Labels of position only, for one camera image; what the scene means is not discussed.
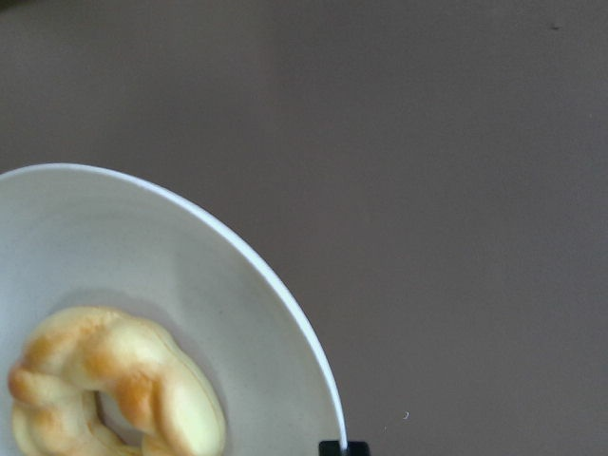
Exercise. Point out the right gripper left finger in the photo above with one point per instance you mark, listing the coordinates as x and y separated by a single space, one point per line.
329 448

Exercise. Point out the white round plate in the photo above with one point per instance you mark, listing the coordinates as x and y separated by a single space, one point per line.
82 235

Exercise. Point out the braided golden donut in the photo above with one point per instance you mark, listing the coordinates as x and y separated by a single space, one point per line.
98 381

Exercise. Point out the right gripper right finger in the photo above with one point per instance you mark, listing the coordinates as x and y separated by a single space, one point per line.
358 448

